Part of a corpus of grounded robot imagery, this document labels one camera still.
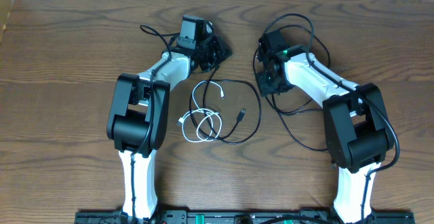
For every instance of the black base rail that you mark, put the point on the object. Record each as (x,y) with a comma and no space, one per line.
(180,216)

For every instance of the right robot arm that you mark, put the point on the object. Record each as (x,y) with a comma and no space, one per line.
(358,133)

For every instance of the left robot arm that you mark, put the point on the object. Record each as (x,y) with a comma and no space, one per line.
(137,121)

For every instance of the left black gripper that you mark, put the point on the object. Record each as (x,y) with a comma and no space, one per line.
(219,49)

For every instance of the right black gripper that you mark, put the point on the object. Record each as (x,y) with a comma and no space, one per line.
(264,89)

